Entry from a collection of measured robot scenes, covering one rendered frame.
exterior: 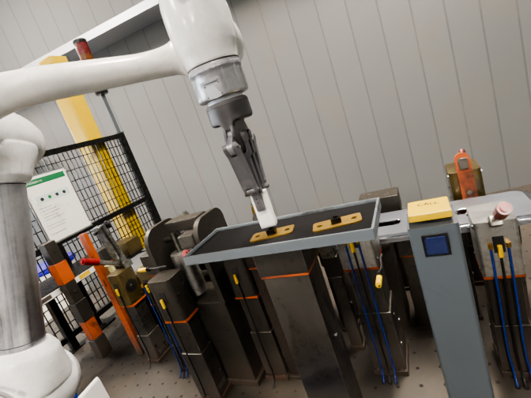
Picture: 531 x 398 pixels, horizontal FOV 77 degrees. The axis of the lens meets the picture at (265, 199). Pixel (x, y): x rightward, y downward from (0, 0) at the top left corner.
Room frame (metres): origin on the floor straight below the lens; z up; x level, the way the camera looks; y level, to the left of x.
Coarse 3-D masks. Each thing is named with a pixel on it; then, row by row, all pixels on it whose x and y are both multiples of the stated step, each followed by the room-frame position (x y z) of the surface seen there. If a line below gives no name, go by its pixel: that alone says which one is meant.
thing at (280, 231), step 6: (270, 228) 0.60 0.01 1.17; (276, 228) 0.60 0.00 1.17; (282, 228) 0.60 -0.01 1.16; (288, 228) 0.59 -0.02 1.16; (258, 234) 0.61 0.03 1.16; (264, 234) 0.60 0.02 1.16; (270, 234) 0.59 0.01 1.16; (276, 234) 0.58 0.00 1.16; (282, 234) 0.57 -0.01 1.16; (288, 234) 0.56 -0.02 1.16; (252, 240) 0.59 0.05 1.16; (258, 240) 0.58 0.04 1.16
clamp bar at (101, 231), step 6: (108, 222) 1.09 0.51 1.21; (96, 228) 1.06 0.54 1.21; (102, 228) 1.06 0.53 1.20; (108, 228) 1.10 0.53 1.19; (96, 234) 1.05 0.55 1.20; (102, 234) 1.05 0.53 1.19; (108, 234) 1.07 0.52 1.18; (102, 240) 1.07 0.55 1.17; (108, 240) 1.06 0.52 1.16; (114, 240) 1.07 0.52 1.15; (108, 246) 1.07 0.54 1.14; (114, 246) 1.06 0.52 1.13; (108, 252) 1.08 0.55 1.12; (114, 252) 1.07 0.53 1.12; (120, 252) 1.08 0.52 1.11; (114, 258) 1.08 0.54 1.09; (120, 258) 1.07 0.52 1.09; (126, 258) 1.09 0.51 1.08
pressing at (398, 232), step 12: (504, 192) 0.78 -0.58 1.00; (516, 192) 0.75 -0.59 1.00; (528, 192) 0.74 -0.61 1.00; (456, 204) 0.80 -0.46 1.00; (468, 204) 0.78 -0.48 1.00; (480, 204) 0.75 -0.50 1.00; (516, 204) 0.69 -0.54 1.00; (528, 204) 0.68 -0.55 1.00; (384, 216) 0.88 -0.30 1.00; (396, 216) 0.85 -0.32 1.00; (516, 216) 0.64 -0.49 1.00; (528, 216) 0.62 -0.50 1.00; (384, 228) 0.80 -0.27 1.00; (396, 228) 0.78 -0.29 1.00; (468, 228) 0.67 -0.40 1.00; (384, 240) 0.75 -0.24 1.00; (396, 240) 0.74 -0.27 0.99; (144, 252) 1.37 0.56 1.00
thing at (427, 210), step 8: (424, 200) 0.51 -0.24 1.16; (432, 200) 0.50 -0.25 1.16; (440, 200) 0.49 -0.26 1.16; (448, 200) 0.48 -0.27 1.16; (408, 208) 0.50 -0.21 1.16; (416, 208) 0.48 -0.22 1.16; (424, 208) 0.47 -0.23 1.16; (432, 208) 0.46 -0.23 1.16; (440, 208) 0.46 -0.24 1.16; (448, 208) 0.45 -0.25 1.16; (408, 216) 0.47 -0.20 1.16; (416, 216) 0.46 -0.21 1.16; (424, 216) 0.46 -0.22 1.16; (432, 216) 0.45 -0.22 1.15; (440, 216) 0.45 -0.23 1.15; (448, 216) 0.44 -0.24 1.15
